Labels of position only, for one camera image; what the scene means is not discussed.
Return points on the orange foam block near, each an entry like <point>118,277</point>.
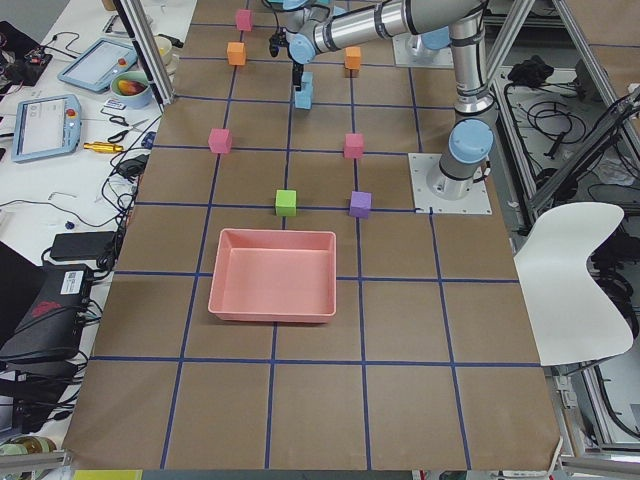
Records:
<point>353,58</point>

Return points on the bowl with fruit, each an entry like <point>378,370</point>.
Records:
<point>132,89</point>

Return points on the orange foam block far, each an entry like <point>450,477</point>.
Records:
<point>236,53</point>

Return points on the teach pendant far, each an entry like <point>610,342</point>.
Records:
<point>99,65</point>

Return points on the black power adapter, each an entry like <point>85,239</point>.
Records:
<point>81,246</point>

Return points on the purple foam block left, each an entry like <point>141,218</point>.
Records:
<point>360,204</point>

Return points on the white chair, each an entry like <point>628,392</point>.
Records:
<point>571,317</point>

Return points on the pink foam block far right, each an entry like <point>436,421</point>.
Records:
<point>244,20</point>

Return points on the black handled scissors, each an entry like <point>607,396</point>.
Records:
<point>120,136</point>

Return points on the black computer box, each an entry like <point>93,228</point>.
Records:
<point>41,312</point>

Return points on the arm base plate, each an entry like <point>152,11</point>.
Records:
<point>423,51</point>
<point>435,193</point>

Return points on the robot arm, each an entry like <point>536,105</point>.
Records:
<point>313,28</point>

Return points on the light blue foam block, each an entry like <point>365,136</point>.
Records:
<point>306,81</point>
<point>303,98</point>

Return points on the pink foam block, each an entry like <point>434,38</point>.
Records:
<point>353,147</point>
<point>220,140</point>
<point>244,20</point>

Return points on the teach pendant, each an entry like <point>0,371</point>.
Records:
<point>46,128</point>
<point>99,65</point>

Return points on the aluminium frame post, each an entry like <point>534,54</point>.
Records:
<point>139,32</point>

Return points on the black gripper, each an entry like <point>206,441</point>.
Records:
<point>297,75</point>

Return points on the teach pendant near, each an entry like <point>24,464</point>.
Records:
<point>46,128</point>

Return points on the green foam block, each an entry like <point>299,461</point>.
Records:
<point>286,203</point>

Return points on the pink foam block far left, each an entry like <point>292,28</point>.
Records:
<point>220,140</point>

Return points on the pink foam block near left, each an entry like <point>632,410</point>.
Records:
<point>353,147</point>

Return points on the bowl with lemon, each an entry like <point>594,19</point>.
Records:
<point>168,56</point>

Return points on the pink plastic tray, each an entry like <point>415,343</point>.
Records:
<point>275,276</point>

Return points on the brass cylinder tool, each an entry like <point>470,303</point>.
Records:
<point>103,147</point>

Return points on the orange foam block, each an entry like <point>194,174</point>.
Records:
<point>236,53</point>
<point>353,58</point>

